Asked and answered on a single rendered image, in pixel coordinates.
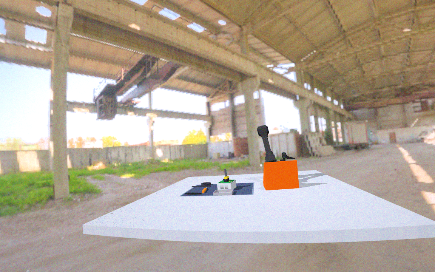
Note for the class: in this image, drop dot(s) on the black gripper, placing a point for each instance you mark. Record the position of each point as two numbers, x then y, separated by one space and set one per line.
285 156

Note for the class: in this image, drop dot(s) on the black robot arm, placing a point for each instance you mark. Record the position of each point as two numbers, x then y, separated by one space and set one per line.
263 132

